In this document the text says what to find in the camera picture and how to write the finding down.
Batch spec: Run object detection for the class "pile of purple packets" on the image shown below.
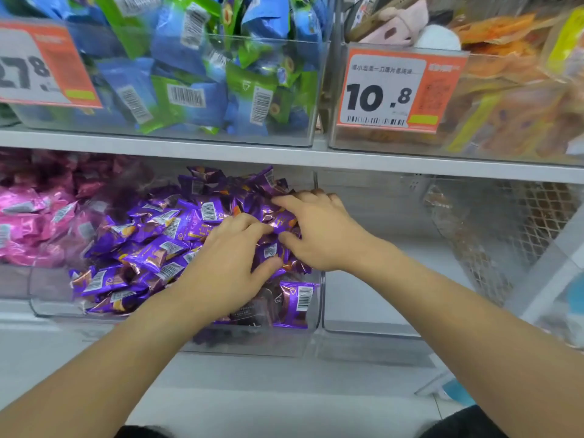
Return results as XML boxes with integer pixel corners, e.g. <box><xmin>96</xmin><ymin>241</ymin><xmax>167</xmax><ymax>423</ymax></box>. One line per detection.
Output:
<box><xmin>68</xmin><ymin>165</ymin><xmax>320</xmax><ymax>330</ymax></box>

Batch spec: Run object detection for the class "person's left forearm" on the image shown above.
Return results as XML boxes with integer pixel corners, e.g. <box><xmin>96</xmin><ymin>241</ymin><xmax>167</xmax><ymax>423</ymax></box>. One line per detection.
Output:
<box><xmin>0</xmin><ymin>276</ymin><xmax>220</xmax><ymax>438</ymax></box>

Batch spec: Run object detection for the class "metal mesh basket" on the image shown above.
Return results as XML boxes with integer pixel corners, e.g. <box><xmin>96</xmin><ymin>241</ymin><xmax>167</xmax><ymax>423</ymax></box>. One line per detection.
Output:
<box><xmin>423</xmin><ymin>178</ymin><xmax>584</xmax><ymax>308</ymax></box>

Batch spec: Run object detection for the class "white metal shelf post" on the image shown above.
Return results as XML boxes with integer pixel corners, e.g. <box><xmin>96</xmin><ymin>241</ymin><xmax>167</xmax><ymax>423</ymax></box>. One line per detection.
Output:
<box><xmin>503</xmin><ymin>221</ymin><xmax>584</xmax><ymax>325</ymax></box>

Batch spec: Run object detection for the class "orange white price tag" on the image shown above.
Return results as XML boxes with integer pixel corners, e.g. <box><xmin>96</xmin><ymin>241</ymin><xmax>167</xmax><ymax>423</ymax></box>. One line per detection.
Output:
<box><xmin>336</xmin><ymin>43</ymin><xmax>470</xmax><ymax>134</ymax></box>
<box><xmin>0</xmin><ymin>19</ymin><xmax>104</xmax><ymax>109</ymax></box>

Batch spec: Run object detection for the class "blue white item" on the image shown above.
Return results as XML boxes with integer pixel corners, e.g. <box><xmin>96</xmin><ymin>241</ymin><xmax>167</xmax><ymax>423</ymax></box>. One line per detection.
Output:
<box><xmin>440</xmin><ymin>377</ymin><xmax>476</xmax><ymax>407</ymax></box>

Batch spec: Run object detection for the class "purple snack packet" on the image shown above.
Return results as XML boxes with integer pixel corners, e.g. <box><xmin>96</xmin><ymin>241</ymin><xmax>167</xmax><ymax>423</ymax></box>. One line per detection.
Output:
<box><xmin>262</xmin><ymin>209</ymin><xmax>301</xmax><ymax>236</ymax></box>
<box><xmin>252</xmin><ymin>239</ymin><xmax>294</xmax><ymax>270</ymax></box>

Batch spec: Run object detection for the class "pile of orange packets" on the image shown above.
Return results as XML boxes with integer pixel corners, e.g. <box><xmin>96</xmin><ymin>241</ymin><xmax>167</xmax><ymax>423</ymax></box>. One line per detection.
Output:
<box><xmin>365</xmin><ymin>2</ymin><xmax>584</xmax><ymax>156</ymax></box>

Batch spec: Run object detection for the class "person's left hand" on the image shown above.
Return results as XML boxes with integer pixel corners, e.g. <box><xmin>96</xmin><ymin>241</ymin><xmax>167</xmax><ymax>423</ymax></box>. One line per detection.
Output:
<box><xmin>176</xmin><ymin>214</ymin><xmax>284</xmax><ymax>322</ymax></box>

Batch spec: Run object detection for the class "person's right forearm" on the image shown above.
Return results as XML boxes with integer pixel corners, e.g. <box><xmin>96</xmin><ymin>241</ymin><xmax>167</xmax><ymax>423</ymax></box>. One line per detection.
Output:
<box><xmin>358</xmin><ymin>237</ymin><xmax>584</xmax><ymax>438</ymax></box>

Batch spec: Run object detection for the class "pile of blue green packets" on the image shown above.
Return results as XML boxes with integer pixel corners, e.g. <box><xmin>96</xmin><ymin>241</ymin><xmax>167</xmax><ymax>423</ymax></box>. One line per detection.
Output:
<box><xmin>0</xmin><ymin>0</ymin><xmax>335</xmax><ymax>137</ymax></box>

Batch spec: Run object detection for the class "pink plush item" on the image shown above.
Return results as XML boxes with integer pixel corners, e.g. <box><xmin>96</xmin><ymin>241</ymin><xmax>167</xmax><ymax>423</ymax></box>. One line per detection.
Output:
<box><xmin>360</xmin><ymin>0</ymin><xmax>432</xmax><ymax>46</ymax></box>

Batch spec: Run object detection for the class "white shelf board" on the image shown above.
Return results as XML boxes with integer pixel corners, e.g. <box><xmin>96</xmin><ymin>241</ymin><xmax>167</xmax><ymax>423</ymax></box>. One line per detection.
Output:
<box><xmin>0</xmin><ymin>127</ymin><xmax>584</xmax><ymax>186</ymax></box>
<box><xmin>0</xmin><ymin>296</ymin><xmax>464</xmax><ymax>438</ymax></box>

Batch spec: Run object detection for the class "white round item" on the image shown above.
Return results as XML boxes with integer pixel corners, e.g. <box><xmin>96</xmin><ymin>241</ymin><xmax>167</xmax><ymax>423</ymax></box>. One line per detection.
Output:
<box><xmin>414</xmin><ymin>25</ymin><xmax>462</xmax><ymax>52</ymax></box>

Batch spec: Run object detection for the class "empty clear plastic bin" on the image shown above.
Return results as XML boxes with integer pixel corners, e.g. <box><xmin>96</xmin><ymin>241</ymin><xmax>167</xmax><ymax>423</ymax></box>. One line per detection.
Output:
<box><xmin>314</xmin><ymin>170</ymin><xmax>459</xmax><ymax>339</ymax></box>

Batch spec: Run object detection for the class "person's right hand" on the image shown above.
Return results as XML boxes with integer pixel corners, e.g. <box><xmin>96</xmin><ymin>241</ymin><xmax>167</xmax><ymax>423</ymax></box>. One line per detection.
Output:
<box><xmin>271</xmin><ymin>189</ymin><xmax>380</xmax><ymax>273</ymax></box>

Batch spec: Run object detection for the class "pile of pink packets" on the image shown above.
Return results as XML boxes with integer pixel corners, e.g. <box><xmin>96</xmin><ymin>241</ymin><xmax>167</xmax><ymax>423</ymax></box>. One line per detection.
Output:
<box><xmin>0</xmin><ymin>148</ymin><xmax>153</xmax><ymax>269</ymax></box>

